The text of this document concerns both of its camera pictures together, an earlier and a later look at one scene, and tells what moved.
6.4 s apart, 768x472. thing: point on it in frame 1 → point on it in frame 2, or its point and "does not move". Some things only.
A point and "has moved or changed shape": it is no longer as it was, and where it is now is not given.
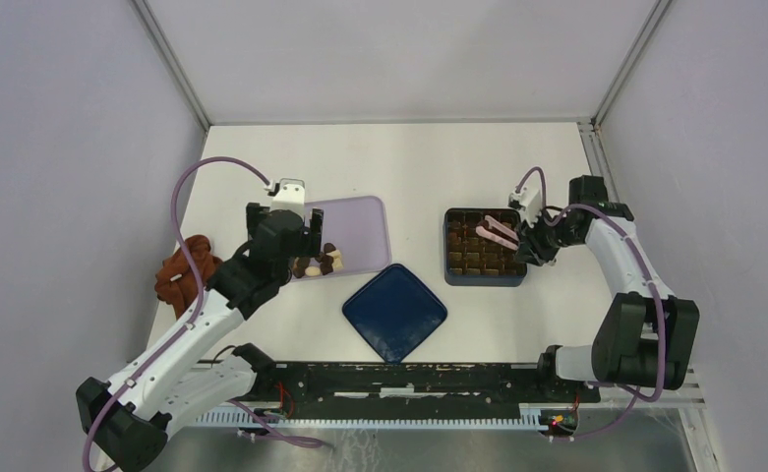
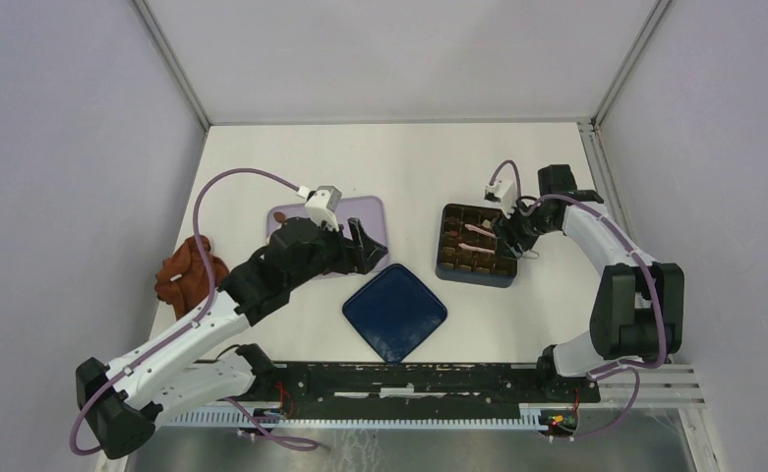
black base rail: [416, 390] does not move
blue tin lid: [395, 313] does not move
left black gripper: [310, 241] → [368, 255]
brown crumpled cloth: [176, 282] does not move
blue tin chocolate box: [473, 260] does not move
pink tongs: [498, 232] has moved or changed shape
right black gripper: [530, 246] → [506, 232]
